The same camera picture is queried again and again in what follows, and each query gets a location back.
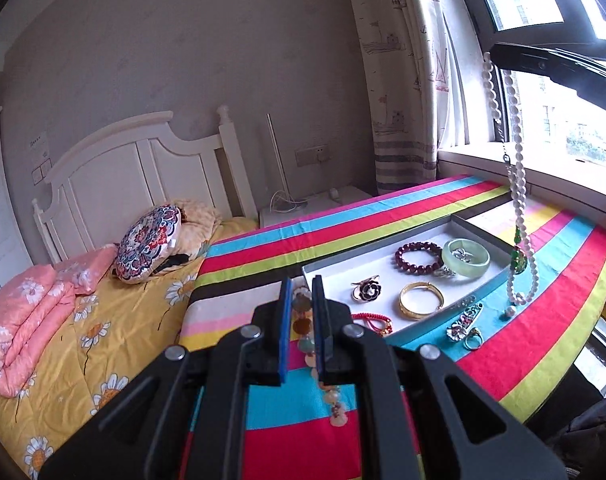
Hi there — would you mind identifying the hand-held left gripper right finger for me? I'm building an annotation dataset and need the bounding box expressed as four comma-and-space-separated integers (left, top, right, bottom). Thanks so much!
310, 275, 570, 480

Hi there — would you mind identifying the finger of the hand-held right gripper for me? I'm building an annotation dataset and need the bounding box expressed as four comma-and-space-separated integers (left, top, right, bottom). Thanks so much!
490, 41, 606, 112

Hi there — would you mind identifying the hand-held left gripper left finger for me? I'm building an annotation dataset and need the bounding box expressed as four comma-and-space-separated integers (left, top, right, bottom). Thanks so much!
38, 277, 294, 480

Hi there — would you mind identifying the multicoloured agate bead bracelet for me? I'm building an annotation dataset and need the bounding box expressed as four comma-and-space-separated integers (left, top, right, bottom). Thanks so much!
292, 285, 349, 428

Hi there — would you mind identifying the red string bracelet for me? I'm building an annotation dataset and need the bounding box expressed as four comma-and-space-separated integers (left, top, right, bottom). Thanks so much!
351, 312, 394, 337

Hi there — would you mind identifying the grey cardboard box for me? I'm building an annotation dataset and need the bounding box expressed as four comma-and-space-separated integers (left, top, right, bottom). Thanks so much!
302, 212, 516, 348

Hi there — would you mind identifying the black gold flower brooch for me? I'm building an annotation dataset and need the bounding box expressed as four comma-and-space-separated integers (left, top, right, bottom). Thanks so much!
350, 275, 384, 304

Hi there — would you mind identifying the gold bangle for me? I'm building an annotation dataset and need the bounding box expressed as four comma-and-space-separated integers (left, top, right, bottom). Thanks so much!
399, 281, 446, 320

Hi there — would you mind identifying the white pearl necklace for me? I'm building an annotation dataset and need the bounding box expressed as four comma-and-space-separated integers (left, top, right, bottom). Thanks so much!
482, 52, 540, 306

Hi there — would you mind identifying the dark red bead bracelet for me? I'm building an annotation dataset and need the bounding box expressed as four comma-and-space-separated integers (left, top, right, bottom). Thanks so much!
395, 241, 444, 273

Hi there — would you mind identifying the pale green jade bangle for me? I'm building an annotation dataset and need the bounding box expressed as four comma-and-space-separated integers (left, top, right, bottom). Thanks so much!
441, 238, 490, 277

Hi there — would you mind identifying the window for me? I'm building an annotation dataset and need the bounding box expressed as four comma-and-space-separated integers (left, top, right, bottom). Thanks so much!
445, 0, 606, 171

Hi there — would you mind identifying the window sill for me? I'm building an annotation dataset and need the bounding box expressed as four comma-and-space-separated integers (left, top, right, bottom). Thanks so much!
435, 145, 606, 221

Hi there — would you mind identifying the white nightstand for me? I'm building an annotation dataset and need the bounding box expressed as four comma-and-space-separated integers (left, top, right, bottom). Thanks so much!
259, 185, 374, 229

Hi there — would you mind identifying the small black item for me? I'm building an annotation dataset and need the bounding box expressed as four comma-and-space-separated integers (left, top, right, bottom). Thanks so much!
153, 254, 190, 273

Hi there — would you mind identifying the beige pillow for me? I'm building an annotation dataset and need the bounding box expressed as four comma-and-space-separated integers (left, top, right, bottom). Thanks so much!
175, 199, 224, 261

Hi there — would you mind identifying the printed curtain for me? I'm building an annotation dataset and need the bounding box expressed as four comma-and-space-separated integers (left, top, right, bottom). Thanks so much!
340, 0, 471, 196

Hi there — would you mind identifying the silver safety pin brooch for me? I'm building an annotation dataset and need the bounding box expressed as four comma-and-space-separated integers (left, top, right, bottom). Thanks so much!
445, 296, 484, 318

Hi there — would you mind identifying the yellow floral quilt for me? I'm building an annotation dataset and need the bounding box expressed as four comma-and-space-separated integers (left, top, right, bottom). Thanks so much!
0, 217, 259, 480

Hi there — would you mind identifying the round patterned cushion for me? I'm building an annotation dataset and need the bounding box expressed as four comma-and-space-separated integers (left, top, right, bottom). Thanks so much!
115, 204, 183, 285

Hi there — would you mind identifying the white lamp pole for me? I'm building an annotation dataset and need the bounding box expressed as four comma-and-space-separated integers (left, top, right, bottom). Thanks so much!
266, 114, 286, 206

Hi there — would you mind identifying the striped tablecloth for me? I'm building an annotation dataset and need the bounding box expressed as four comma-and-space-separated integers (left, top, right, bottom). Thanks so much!
178, 175, 606, 480

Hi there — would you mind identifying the white bed headboard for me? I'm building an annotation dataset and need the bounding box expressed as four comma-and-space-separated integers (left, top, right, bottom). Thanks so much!
32, 105, 259, 263

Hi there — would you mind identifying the pink floral folded blanket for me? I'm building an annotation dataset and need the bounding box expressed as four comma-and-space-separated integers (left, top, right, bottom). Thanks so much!
0, 245, 118, 398

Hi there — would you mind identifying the person's dark clothing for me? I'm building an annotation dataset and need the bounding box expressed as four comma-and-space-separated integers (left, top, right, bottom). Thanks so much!
530, 360, 606, 480

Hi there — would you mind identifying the white cable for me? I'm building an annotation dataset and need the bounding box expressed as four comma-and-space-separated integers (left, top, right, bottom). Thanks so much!
270, 190, 309, 213

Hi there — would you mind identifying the wall socket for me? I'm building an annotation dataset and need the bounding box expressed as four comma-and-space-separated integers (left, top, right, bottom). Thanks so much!
295, 145, 330, 166

